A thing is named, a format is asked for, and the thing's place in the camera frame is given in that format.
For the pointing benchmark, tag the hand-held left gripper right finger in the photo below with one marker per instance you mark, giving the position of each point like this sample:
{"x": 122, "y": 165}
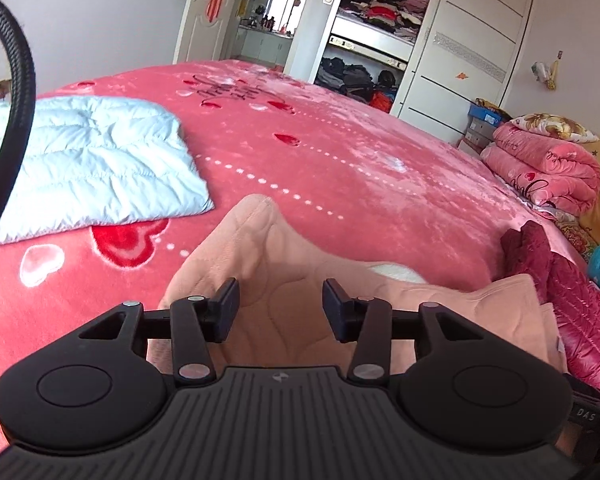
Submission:
{"x": 332, "y": 315}

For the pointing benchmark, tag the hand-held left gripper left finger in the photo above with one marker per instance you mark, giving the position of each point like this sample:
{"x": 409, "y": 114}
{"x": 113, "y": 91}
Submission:
{"x": 228, "y": 312}

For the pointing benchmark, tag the peach quilted garment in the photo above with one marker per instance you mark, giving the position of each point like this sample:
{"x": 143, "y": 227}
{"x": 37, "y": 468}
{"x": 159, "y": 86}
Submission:
{"x": 290, "y": 260}

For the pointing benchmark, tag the pile of dark clothes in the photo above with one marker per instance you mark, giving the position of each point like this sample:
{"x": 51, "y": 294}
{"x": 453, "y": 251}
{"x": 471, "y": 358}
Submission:
{"x": 350, "y": 75}

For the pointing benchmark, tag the pile of colourful folded clothes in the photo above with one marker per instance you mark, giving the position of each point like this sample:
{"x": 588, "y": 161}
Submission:
{"x": 385, "y": 10}

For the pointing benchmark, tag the dark red down jacket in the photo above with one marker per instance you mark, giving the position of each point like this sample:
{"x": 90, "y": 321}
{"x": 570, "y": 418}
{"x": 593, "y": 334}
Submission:
{"x": 580, "y": 310}

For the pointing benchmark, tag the pink heart print bed blanket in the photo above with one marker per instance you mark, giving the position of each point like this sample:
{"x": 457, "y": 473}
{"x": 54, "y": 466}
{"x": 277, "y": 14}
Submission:
{"x": 355, "y": 160}

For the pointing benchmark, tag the floral patterned sheet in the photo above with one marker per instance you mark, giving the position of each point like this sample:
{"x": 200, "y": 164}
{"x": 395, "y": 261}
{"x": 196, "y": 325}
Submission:
{"x": 572, "y": 232}

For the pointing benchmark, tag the light blue down jacket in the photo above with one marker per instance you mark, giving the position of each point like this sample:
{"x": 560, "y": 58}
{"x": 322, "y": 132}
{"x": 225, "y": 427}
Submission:
{"x": 105, "y": 170}

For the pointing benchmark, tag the grey shoe box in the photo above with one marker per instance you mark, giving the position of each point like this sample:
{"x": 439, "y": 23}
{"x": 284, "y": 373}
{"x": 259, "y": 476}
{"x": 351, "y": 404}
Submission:
{"x": 475, "y": 137}

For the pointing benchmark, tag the blue shoe box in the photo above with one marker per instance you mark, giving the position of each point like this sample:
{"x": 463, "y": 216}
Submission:
{"x": 482, "y": 115}

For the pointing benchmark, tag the folded pink quilt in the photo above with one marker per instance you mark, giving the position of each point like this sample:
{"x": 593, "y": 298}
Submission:
{"x": 540, "y": 160}

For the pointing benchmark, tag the white kitchen cabinet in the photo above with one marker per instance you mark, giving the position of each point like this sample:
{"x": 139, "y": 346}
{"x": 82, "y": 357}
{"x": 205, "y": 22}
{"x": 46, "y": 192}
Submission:
{"x": 260, "y": 45}

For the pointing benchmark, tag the orange wardrobe sticker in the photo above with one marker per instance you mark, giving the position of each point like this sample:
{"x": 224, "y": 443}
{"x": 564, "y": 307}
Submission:
{"x": 463, "y": 76}

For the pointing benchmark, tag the white door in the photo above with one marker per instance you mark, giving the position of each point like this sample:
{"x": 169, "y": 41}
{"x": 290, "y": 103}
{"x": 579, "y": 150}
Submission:
{"x": 195, "y": 35}

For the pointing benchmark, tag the floral pillow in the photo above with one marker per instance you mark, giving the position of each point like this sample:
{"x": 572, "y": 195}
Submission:
{"x": 555, "y": 125}

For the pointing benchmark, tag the row of kitchen bottles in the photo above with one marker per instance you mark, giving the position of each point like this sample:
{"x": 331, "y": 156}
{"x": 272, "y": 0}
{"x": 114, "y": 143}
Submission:
{"x": 270, "y": 24}

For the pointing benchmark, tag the kitchen window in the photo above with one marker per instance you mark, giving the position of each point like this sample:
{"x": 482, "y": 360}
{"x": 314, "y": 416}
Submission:
{"x": 287, "y": 2}

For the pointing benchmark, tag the white wardrobe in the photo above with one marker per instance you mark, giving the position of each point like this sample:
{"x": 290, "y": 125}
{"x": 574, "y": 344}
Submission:
{"x": 470, "y": 25}

